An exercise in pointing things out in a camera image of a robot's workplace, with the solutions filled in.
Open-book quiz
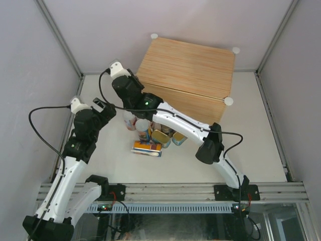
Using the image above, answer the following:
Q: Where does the right black base bracket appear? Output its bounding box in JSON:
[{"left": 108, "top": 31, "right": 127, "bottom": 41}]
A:
[{"left": 214, "top": 185, "right": 261, "bottom": 202}]

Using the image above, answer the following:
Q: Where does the black base bracket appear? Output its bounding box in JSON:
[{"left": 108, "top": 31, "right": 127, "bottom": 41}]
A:
[
  {"left": 214, "top": 185, "right": 261, "bottom": 202},
  {"left": 107, "top": 184, "right": 126, "bottom": 201}
]

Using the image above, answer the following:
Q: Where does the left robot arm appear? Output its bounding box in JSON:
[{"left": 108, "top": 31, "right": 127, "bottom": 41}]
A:
[{"left": 23, "top": 96, "right": 116, "bottom": 240}]

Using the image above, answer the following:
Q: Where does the white lid can red label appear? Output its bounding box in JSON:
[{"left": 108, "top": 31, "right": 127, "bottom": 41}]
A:
[{"left": 123, "top": 111, "right": 137, "bottom": 131}]

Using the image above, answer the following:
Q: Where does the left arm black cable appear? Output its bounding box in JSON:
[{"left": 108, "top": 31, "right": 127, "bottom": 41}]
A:
[{"left": 27, "top": 106, "right": 73, "bottom": 239}]

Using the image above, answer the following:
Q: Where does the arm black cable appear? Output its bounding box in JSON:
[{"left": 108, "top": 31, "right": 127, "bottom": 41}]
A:
[
  {"left": 27, "top": 106, "right": 73, "bottom": 239},
  {"left": 98, "top": 70, "right": 244, "bottom": 201}
]

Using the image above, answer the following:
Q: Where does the tall can with spoon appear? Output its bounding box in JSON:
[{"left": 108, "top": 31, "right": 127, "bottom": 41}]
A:
[{"left": 131, "top": 141, "right": 163, "bottom": 157}]

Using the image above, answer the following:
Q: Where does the left rectangular gold tin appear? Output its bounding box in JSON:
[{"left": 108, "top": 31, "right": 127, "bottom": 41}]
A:
[{"left": 151, "top": 130, "right": 171, "bottom": 148}]

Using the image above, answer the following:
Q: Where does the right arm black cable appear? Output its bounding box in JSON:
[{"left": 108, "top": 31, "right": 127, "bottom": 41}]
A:
[{"left": 98, "top": 70, "right": 244, "bottom": 201}]

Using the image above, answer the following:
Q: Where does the left black base bracket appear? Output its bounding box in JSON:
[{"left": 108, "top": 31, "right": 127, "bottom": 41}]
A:
[{"left": 107, "top": 184, "right": 126, "bottom": 201}]

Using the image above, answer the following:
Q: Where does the wooden cube shelf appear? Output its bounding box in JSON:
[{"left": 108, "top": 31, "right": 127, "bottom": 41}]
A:
[{"left": 137, "top": 37, "right": 235, "bottom": 124}]

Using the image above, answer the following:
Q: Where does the dark round tin can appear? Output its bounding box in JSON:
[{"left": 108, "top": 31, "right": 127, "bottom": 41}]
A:
[{"left": 161, "top": 125, "right": 174, "bottom": 137}]

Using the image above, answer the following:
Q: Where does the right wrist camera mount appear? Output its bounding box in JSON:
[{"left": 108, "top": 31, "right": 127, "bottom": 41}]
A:
[{"left": 107, "top": 60, "right": 130, "bottom": 80}]

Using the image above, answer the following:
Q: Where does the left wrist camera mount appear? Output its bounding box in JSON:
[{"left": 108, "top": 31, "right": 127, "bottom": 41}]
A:
[{"left": 70, "top": 96, "right": 91, "bottom": 114}]

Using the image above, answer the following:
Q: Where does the aluminium mounting rail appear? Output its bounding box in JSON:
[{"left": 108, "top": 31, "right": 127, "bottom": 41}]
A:
[{"left": 37, "top": 182, "right": 308, "bottom": 202}]

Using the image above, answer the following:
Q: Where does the white lid can colourful label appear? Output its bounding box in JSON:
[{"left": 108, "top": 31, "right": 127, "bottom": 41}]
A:
[{"left": 135, "top": 119, "right": 152, "bottom": 142}]

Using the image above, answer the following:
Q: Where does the rectangular gold tin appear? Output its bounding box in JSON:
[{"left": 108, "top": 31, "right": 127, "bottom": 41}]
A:
[
  {"left": 151, "top": 130, "right": 171, "bottom": 148},
  {"left": 172, "top": 132, "right": 187, "bottom": 146}
]

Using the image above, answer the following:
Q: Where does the right rectangular gold tin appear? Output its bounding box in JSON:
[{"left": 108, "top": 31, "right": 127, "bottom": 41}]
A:
[{"left": 172, "top": 132, "right": 187, "bottom": 146}]

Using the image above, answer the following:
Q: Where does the slotted cable duct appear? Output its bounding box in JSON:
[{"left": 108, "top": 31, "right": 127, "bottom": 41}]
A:
[{"left": 85, "top": 203, "right": 233, "bottom": 214}]

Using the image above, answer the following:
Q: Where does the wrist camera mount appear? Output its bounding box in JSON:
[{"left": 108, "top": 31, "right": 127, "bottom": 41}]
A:
[
  {"left": 70, "top": 96, "right": 91, "bottom": 114},
  {"left": 107, "top": 60, "right": 130, "bottom": 80}
]

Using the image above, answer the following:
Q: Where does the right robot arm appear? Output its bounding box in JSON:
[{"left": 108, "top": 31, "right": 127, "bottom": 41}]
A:
[{"left": 109, "top": 63, "right": 249, "bottom": 200}]

